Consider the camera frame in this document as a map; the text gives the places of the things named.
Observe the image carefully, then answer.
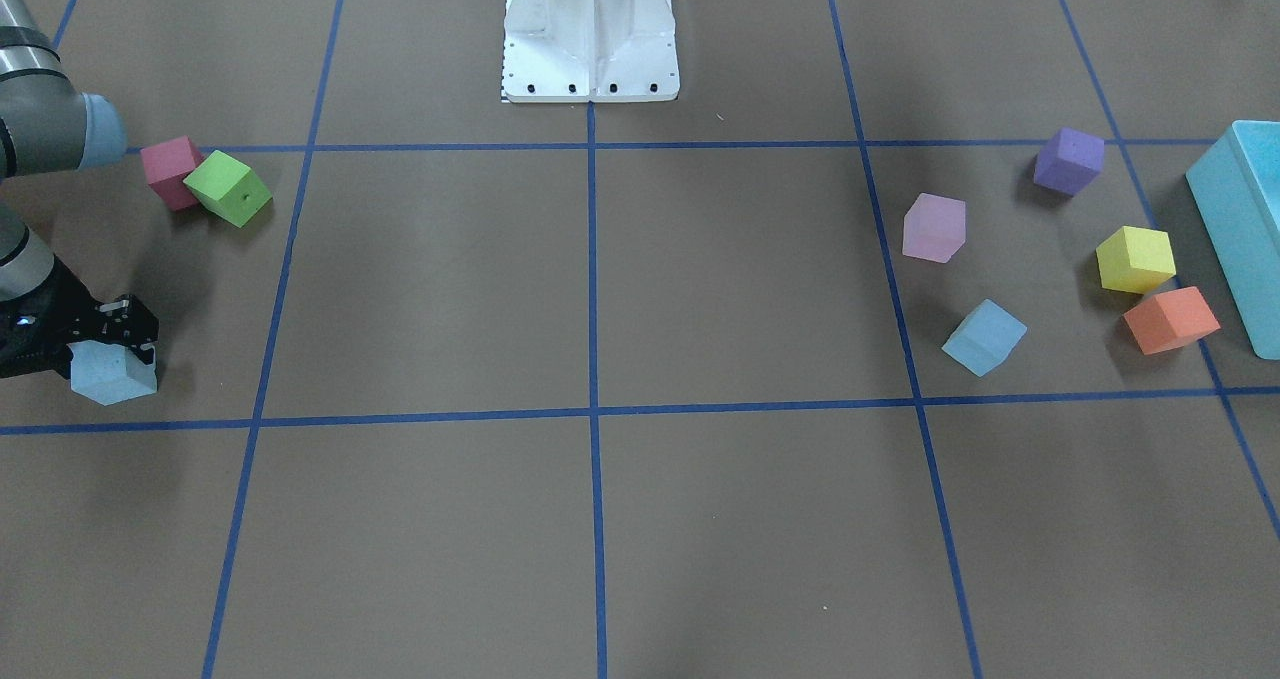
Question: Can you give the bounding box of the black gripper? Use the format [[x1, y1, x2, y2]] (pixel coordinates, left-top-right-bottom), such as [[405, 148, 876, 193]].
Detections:
[[1, 259, 160, 379]]

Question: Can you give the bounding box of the light blue foam block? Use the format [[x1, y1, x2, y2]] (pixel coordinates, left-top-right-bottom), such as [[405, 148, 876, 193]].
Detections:
[[70, 341, 157, 406], [942, 299, 1028, 377]]

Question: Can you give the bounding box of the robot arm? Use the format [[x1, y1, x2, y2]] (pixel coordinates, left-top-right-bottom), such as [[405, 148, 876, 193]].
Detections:
[[1, 0, 159, 379]]

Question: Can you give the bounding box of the red foam block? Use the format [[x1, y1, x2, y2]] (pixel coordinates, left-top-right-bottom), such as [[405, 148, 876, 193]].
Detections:
[[140, 136, 205, 211]]

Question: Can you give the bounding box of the green foam block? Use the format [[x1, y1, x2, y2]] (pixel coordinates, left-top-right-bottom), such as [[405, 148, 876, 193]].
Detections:
[[183, 150, 273, 228]]

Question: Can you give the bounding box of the light pink foam block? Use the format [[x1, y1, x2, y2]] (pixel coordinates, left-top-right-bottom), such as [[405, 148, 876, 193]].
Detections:
[[901, 193, 966, 264]]

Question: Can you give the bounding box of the purple foam block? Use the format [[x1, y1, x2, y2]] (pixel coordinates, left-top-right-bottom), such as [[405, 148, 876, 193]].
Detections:
[[1032, 127, 1106, 196]]

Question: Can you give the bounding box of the yellow foam block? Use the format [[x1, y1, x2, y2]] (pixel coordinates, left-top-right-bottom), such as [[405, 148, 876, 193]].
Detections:
[[1094, 225, 1178, 293]]

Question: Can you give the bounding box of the orange foam block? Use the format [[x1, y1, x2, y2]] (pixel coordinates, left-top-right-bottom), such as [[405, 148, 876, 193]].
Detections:
[[1123, 286, 1221, 356]]

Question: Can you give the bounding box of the blue plastic bin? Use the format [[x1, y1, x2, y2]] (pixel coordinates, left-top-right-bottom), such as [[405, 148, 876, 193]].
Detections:
[[1185, 120, 1279, 361]]

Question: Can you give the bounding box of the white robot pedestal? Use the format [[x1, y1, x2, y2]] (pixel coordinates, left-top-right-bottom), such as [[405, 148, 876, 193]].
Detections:
[[500, 0, 681, 104]]

